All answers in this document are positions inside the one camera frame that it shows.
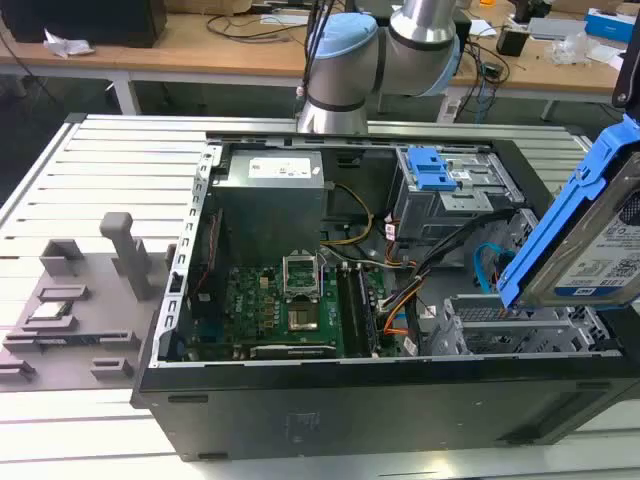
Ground CPU socket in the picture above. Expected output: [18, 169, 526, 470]
[286, 298, 322, 335]

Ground small black box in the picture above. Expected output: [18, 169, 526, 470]
[495, 26, 529, 57]

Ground grey flat device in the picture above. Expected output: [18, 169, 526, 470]
[526, 16, 589, 40]

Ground yellow power wires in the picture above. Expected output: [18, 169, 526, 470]
[319, 183, 376, 247]

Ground blue cardboard box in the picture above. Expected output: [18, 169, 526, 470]
[583, 8, 640, 40]

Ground green motherboard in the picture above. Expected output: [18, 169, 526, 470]
[188, 263, 402, 360]

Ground empty blue disk carrier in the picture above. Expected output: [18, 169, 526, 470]
[406, 146, 459, 192]

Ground black disk wire bundle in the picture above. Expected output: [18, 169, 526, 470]
[383, 208, 517, 312]

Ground black cable loop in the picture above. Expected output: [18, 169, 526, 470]
[205, 11, 312, 45]

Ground black open PC case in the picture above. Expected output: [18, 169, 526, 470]
[130, 130, 640, 463]

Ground grey metal drive cage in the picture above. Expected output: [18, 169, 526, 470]
[389, 147, 526, 242]

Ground hard disk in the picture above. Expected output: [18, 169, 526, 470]
[496, 113, 640, 311]

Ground crumpled white paper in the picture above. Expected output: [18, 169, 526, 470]
[42, 27, 96, 60]

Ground grey power supply unit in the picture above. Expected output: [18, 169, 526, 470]
[211, 149, 330, 271]

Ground blue disk wire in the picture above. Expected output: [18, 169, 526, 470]
[471, 241, 517, 292]

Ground wooden desk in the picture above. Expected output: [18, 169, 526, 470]
[0, 8, 630, 121]

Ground orange and yellow wires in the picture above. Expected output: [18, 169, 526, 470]
[381, 288, 417, 337]

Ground grey metal disk bay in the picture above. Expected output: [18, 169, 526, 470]
[428, 293, 622, 357]

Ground clear plastic bag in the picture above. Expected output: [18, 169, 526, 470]
[550, 30, 615, 65]

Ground large black box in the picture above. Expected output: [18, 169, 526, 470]
[8, 0, 169, 50]

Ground black RAM stick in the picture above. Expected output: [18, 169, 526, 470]
[353, 264, 380, 357]

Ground silver CPU chip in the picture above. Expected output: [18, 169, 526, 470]
[28, 301, 72, 322]

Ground metal socket cover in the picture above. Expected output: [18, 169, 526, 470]
[281, 254, 322, 297]

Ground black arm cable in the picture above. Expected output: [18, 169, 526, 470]
[296, 0, 337, 112]

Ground black graphics card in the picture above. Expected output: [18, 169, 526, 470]
[248, 343, 337, 359]

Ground grey parts rack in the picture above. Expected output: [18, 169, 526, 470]
[0, 211, 180, 392]

